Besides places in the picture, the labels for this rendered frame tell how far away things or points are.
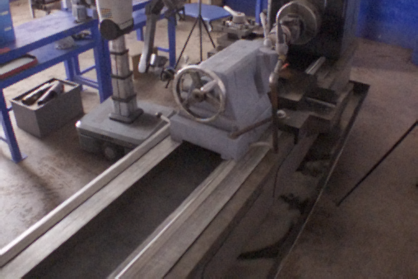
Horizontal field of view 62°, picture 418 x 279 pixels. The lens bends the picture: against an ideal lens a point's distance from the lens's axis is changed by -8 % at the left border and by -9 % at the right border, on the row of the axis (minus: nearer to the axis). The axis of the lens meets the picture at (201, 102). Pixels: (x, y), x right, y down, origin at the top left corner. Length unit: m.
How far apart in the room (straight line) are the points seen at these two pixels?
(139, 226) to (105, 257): 0.17
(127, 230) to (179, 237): 0.25
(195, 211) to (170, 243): 0.15
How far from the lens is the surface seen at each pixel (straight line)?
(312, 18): 2.20
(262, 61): 1.58
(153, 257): 1.13
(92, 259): 1.30
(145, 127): 2.73
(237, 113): 1.42
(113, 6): 2.45
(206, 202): 1.27
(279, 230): 1.79
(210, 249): 1.16
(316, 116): 1.72
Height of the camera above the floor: 1.72
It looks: 29 degrees down
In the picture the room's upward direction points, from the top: straight up
